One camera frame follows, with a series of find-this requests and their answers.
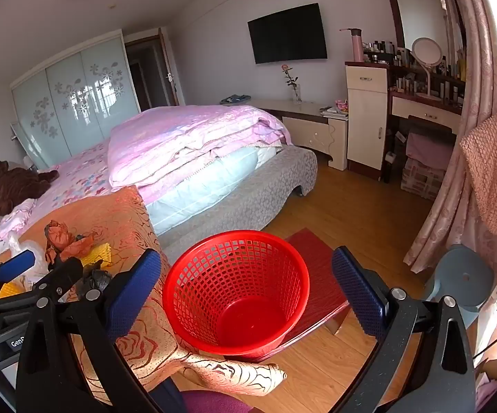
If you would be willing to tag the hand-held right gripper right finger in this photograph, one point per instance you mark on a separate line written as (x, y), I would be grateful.
(356, 292)

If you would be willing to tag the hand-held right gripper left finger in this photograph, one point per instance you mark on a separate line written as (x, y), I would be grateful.
(134, 294)

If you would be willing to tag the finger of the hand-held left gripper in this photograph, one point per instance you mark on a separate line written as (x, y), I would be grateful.
(65, 269)
(16, 262)

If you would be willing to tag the white cloth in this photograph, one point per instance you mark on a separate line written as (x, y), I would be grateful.
(18, 243)

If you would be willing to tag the orange paper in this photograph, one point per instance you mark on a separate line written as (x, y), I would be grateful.
(78, 245)

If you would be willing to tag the yellow ribbed cloth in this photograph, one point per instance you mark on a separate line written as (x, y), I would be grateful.
(7, 290)

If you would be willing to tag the black plastic bag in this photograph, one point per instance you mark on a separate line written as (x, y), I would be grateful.
(95, 279)

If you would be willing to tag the yellow knitted cloth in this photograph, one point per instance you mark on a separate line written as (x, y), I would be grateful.
(100, 254)

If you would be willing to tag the red plastic mesh basket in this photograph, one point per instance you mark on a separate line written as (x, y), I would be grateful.
(235, 322)

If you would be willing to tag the pink ruffled small quilt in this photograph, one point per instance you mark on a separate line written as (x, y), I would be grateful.
(16, 219)

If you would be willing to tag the orange rose-patterned tablecloth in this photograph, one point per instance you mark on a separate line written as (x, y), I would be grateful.
(123, 219)

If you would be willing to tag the large brown teddy bear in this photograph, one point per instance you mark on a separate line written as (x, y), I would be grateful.
(7, 185)

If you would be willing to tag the pink floral bed sheet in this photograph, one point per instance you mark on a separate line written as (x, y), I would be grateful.
(80, 176)

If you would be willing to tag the grey-blue plastic stool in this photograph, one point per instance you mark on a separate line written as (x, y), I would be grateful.
(463, 275)

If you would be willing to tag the light blue quilt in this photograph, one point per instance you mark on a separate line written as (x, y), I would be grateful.
(196, 198)

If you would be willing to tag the pink floral curtain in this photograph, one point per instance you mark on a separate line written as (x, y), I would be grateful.
(455, 206)

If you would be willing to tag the white patterned storage box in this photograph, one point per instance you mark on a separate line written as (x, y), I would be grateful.
(422, 178)

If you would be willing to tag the purple chair seat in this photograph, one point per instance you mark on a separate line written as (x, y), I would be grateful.
(214, 402)

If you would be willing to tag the grey upholstered bed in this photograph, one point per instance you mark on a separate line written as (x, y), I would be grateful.
(252, 198)

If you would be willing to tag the stool with purple cloth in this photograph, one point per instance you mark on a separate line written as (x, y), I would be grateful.
(429, 146)

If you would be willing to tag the folded pink duvet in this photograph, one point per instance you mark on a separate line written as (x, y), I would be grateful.
(188, 137)

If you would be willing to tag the cream tv cabinet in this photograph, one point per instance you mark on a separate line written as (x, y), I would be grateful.
(308, 131)

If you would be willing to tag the tall cream cabinet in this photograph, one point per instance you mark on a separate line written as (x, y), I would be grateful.
(366, 120)

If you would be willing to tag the frosted glass sliding wardrobe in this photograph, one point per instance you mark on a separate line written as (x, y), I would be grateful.
(76, 94)

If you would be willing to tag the stack of papers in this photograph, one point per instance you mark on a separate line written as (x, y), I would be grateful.
(332, 112)

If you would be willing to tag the small pink toy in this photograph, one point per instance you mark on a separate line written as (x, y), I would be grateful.
(341, 104)

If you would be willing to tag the dark wood dressing table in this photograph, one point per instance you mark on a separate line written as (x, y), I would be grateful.
(425, 112)

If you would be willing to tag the glass vase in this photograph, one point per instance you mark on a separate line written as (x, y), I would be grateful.
(296, 94)

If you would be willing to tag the dark wooden door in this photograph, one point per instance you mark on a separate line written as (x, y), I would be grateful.
(145, 73)

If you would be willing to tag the row of cosmetic bottles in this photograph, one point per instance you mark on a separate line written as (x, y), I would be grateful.
(407, 85)

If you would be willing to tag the blue cloth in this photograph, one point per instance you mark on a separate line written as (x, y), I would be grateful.
(235, 99)

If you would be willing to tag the pink rose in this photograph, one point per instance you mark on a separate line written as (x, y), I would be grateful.
(289, 75)

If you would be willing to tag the pink water bottle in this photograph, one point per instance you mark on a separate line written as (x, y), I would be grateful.
(356, 47)

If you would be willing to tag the round white makeup mirror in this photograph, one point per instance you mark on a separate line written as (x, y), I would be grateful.
(427, 51)

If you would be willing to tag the black wall television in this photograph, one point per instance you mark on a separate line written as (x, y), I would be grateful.
(287, 34)

